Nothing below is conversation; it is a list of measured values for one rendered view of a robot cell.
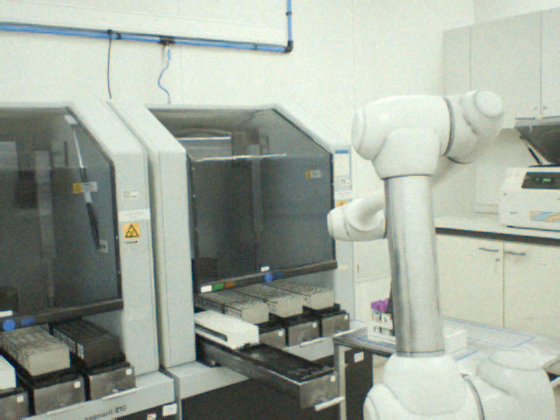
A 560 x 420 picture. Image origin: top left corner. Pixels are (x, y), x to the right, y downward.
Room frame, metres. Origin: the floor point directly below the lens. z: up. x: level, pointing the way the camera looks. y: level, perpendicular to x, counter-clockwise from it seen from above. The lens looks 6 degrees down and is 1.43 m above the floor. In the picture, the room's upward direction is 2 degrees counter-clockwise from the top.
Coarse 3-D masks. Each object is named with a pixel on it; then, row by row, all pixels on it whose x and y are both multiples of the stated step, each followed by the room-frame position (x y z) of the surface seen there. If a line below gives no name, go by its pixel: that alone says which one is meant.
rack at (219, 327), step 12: (204, 312) 2.20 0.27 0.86; (216, 312) 2.19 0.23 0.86; (204, 324) 2.06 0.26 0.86; (216, 324) 2.04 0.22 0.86; (228, 324) 2.03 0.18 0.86; (240, 324) 2.02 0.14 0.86; (252, 324) 2.01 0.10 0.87; (216, 336) 2.09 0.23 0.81; (228, 336) 1.95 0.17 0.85; (240, 336) 1.94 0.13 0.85; (252, 336) 1.97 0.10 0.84
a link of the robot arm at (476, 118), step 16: (448, 96) 1.39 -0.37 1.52; (464, 96) 1.36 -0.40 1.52; (480, 96) 1.34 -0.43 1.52; (496, 96) 1.35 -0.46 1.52; (464, 112) 1.35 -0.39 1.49; (480, 112) 1.33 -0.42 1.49; (496, 112) 1.33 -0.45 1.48; (464, 128) 1.35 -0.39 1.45; (480, 128) 1.34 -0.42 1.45; (496, 128) 1.35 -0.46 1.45; (448, 144) 1.36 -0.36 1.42; (464, 144) 1.37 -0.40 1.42; (480, 144) 1.39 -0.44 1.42; (464, 160) 1.46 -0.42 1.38
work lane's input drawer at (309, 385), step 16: (208, 352) 2.02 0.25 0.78; (224, 352) 1.94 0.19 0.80; (240, 352) 1.90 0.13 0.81; (256, 352) 1.92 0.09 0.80; (272, 352) 1.92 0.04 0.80; (288, 352) 1.87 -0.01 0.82; (240, 368) 1.86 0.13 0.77; (256, 368) 1.80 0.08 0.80; (272, 368) 1.75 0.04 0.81; (288, 368) 1.77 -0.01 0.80; (304, 368) 1.76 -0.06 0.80; (320, 368) 1.72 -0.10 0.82; (272, 384) 1.73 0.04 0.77; (288, 384) 1.67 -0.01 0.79; (304, 384) 1.64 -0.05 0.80; (320, 384) 1.68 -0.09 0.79; (336, 384) 1.71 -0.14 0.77; (304, 400) 1.64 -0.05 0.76; (320, 400) 1.66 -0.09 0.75; (336, 400) 1.65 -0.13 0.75
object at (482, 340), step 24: (336, 336) 2.00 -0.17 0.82; (360, 336) 1.99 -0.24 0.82; (480, 336) 1.95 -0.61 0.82; (504, 336) 1.94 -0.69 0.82; (528, 336) 1.93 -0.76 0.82; (336, 360) 1.99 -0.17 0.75; (456, 360) 1.74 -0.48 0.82; (480, 360) 1.73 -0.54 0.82; (552, 360) 1.72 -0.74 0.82; (552, 384) 1.64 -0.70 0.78; (336, 408) 1.99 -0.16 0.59
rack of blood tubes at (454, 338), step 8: (368, 320) 1.96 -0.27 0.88; (392, 320) 1.95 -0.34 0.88; (368, 328) 1.96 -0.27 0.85; (392, 328) 1.89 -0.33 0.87; (448, 328) 1.84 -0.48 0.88; (456, 328) 1.84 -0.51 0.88; (368, 336) 1.96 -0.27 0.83; (384, 336) 1.92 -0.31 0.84; (392, 336) 1.90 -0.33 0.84; (448, 336) 1.76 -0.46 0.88; (456, 336) 1.78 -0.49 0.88; (464, 336) 1.80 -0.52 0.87; (448, 344) 1.75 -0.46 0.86; (456, 344) 1.78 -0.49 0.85; (464, 344) 1.80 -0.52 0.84; (448, 352) 1.75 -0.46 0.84; (456, 352) 1.78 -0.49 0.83; (464, 352) 1.80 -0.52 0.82
